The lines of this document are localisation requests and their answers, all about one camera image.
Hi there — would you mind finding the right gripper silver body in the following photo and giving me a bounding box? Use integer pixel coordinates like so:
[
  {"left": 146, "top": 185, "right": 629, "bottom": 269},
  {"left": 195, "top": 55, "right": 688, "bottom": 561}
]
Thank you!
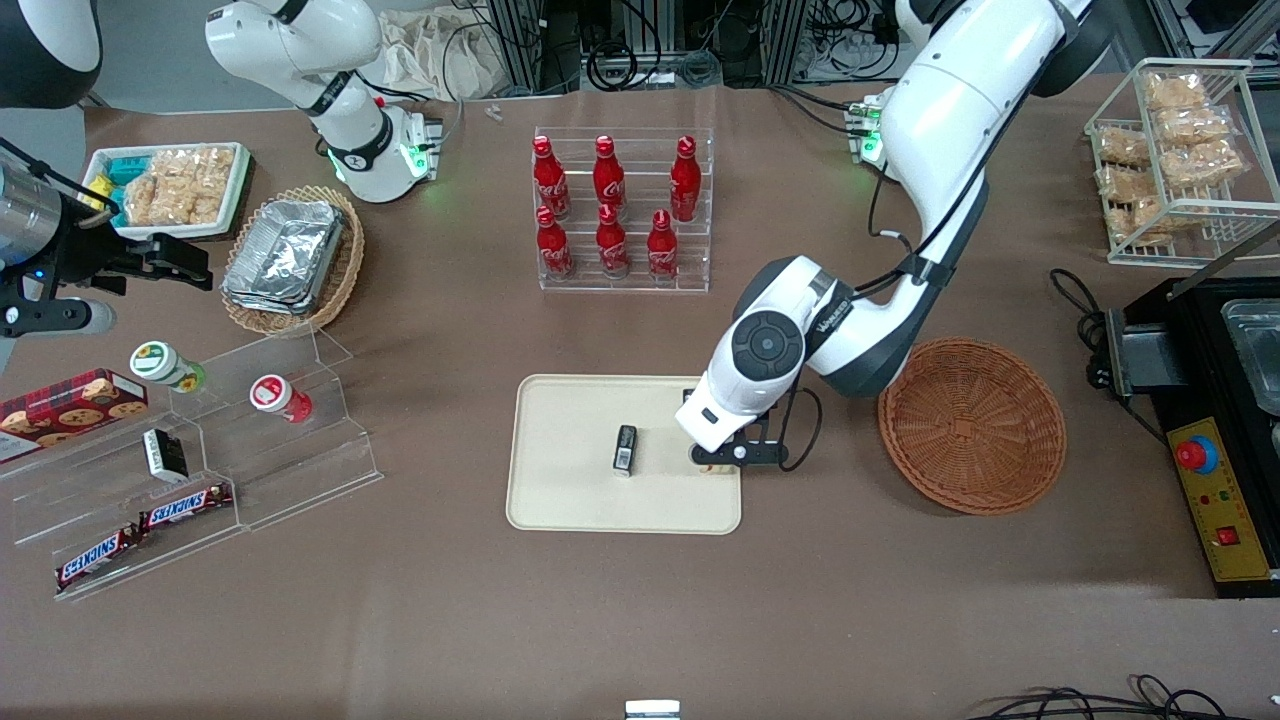
[{"left": 0, "top": 165, "right": 67, "bottom": 273}]

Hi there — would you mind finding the cream plastic serving tray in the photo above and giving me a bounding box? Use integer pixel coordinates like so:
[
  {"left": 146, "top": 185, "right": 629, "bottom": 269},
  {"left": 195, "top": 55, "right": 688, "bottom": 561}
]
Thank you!
[{"left": 506, "top": 374, "right": 743, "bottom": 536}]

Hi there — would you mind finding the oval light wicker basket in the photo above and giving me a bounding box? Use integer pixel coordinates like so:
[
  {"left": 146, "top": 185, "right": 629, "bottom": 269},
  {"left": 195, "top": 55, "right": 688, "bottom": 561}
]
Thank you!
[{"left": 220, "top": 185, "right": 366, "bottom": 338}]

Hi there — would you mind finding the round brown wicker basket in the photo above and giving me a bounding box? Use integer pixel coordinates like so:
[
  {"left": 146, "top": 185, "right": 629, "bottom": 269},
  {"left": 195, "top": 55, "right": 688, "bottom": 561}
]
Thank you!
[{"left": 878, "top": 338, "right": 1067, "bottom": 517}]

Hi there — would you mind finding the silver foil tray in machine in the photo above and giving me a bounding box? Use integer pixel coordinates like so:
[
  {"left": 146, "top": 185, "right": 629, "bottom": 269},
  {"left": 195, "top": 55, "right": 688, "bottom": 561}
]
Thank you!
[{"left": 1220, "top": 300, "right": 1280, "bottom": 416}]

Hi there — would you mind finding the clear bag of rice crackers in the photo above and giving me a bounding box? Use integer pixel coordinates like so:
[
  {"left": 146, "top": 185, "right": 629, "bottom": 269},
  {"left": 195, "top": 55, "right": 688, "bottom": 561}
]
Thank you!
[
  {"left": 122, "top": 165, "right": 186, "bottom": 227},
  {"left": 150, "top": 147, "right": 237, "bottom": 223}
]

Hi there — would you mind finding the white plastic bin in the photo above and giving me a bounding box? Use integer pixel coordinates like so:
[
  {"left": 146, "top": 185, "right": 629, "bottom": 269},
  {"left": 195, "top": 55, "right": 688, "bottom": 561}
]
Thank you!
[{"left": 80, "top": 142, "right": 253, "bottom": 243}]

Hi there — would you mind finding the green cup sunflower lid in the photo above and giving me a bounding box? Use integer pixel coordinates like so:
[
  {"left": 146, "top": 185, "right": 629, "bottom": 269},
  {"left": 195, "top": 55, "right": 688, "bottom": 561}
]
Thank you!
[{"left": 130, "top": 341, "right": 208, "bottom": 394}]

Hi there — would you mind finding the stack of foil trays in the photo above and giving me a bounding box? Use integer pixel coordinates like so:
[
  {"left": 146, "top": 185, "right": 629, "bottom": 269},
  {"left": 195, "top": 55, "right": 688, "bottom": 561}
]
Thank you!
[{"left": 222, "top": 200, "right": 347, "bottom": 316}]

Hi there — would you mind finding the clear acrylic bottle rack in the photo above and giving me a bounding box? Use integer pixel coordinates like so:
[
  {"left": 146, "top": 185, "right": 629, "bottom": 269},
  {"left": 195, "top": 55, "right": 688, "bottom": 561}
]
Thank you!
[{"left": 533, "top": 127, "right": 716, "bottom": 294}]

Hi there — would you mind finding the red cola bottle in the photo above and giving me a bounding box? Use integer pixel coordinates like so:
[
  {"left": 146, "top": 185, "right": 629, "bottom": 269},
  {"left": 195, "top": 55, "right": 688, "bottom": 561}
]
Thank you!
[
  {"left": 646, "top": 209, "right": 681, "bottom": 283},
  {"left": 596, "top": 204, "right": 631, "bottom": 279},
  {"left": 532, "top": 135, "right": 571, "bottom": 221},
  {"left": 535, "top": 206, "right": 576, "bottom": 281},
  {"left": 592, "top": 135, "right": 628, "bottom": 219},
  {"left": 669, "top": 135, "right": 703, "bottom": 223}
]

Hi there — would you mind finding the red chocolate cookie box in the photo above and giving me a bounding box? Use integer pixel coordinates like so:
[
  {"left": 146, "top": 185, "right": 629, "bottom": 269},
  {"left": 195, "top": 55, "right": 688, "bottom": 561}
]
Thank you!
[{"left": 0, "top": 368, "right": 149, "bottom": 463}]

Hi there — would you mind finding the small black white box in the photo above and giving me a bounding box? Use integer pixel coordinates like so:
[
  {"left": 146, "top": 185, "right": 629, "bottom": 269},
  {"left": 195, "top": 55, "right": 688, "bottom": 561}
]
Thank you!
[{"left": 143, "top": 428, "right": 189, "bottom": 483}]

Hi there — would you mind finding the clear acrylic stepped stand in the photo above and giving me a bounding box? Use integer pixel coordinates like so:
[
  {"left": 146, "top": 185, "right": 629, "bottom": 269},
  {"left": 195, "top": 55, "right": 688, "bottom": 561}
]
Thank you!
[{"left": 0, "top": 325, "right": 384, "bottom": 603}]

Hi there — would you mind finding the Snickers chocolate bar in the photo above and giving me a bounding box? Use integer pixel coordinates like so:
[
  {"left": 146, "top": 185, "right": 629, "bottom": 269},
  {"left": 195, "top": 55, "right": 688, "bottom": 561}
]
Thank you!
[
  {"left": 138, "top": 483, "right": 233, "bottom": 531},
  {"left": 55, "top": 527, "right": 141, "bottom": 591}
]

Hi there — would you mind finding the beige cloth bag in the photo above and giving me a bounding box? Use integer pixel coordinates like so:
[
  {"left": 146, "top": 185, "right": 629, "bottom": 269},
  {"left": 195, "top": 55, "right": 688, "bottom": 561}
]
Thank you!
[{"left": 375, "top": 5, "right": 501, "bottom": 101}]

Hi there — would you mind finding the clear bag of fried snacks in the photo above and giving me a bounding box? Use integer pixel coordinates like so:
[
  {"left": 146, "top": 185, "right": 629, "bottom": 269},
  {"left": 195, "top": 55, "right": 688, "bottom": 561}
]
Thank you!
[
  {"left": 1155, "top": 105, "right": 1233, "bottom": 146},
  {"left": 1143, "top": 72, "right": 1209, "bottom": 111},
  {"left": 1097, "top": 165, "right": 1156, "bottom": 206},
  {"left": 1097, "top": 128, "right": 1151, "bottom": 169},
  {"left": 1110, "top": 195, "right": 1186, "bottom": 246},
  {"left": 1160, "top": 138, "right": 1249, "bottom": 189}
]

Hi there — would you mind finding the black sealing machine yellow panel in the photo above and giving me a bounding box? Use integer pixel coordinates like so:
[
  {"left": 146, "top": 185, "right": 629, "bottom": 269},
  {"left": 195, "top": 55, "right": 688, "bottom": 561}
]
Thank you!
[{"left": 1105, "top": 220, "right": 1280, "bottom": 599}]

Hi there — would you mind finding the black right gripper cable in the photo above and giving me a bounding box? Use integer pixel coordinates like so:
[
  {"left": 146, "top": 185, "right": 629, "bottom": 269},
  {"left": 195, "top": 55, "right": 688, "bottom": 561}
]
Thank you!
[{"left": 0, "top": 135, "right": 121, "bottom": 231}]

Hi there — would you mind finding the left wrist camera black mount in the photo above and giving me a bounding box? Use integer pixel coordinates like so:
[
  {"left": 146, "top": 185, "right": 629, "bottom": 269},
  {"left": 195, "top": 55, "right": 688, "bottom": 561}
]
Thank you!
[{"left": 690, "top": 418, "right": 791, "bottom": 473}]

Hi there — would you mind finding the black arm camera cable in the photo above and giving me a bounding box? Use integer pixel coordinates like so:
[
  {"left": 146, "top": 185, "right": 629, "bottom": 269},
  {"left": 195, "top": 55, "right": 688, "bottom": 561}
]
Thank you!
[{"left": 778, "top": 170, "right": 991, "bottom": 473}]

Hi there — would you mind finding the black coiled cable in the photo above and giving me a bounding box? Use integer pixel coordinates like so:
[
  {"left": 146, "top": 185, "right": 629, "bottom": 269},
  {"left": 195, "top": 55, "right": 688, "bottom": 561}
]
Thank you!
[{"left": 585, "top": 40, "right": 641, "bottom": 93}]

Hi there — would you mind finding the aluminium frame post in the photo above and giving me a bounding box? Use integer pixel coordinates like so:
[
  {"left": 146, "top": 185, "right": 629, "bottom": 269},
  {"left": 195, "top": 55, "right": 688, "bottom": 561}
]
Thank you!
[
  {"left": 763, "top": 0, "right": 807, "bottom": 87},
  {"left": 488, "top": 0, "right": 547, "bottom": 96}
]

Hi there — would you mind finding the black cable bundle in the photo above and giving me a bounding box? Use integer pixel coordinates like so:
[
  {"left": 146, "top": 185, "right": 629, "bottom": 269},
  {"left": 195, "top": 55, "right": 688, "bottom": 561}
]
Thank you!
[{"left": 965, "top": 675, "right": 1280, "bottom": 720}]

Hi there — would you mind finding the white wire rack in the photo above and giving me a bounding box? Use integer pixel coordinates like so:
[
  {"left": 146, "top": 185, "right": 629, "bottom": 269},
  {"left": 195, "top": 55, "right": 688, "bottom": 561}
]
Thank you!
[{"left": 1085, "top": 58, "right": 1280, "bottom": 269}]

